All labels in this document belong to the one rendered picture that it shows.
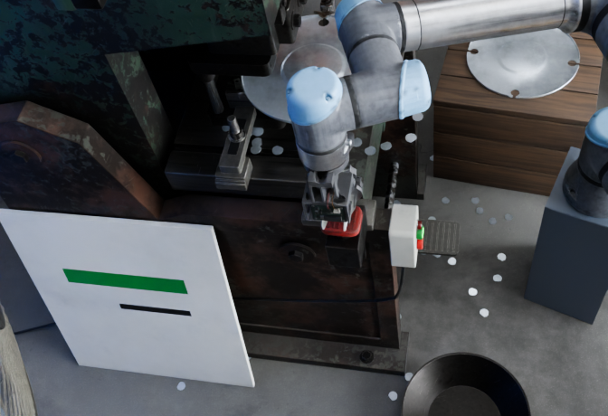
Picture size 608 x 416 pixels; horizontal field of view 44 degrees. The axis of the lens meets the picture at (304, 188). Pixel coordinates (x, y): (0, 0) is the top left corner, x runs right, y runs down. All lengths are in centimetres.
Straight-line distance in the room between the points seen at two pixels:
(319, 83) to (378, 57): 10
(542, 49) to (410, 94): 113
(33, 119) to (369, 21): 67
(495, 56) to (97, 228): 113
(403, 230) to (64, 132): 66
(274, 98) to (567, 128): 84
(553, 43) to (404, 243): 88
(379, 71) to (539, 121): 101
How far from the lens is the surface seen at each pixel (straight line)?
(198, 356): 196
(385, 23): 110
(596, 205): 167
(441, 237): 197
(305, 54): 152
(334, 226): 130
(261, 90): 148
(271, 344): 202
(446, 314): 205
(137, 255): 169
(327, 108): 99
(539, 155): 210
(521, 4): 117
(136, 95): 143
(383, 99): 101
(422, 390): 193
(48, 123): 145
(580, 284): 192
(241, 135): 144
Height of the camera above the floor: 186
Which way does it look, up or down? 55 degrees down
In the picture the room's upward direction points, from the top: 14 degrees counter-clockwise
